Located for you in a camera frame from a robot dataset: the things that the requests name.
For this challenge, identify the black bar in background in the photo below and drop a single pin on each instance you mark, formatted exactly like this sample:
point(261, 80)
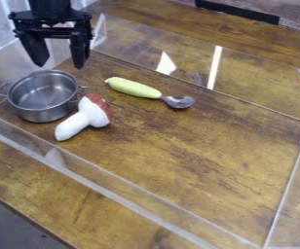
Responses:
point(236, 11)

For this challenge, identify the spoon with green handle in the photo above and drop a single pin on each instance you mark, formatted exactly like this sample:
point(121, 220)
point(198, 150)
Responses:
point(133, 88)

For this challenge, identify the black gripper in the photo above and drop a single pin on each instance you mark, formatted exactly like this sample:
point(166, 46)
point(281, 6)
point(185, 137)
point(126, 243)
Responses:
point(53, 19)

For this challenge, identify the clear acrylic enclosure wall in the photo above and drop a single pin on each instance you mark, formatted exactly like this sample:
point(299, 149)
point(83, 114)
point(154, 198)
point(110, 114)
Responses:
point(196, 178)

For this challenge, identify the red and white plush mushroom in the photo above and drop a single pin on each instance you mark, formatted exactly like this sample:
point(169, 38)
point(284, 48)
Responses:
point(94, 113)

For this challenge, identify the silver metal pot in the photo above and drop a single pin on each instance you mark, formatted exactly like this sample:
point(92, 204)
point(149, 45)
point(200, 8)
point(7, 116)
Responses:
point(43, 96)

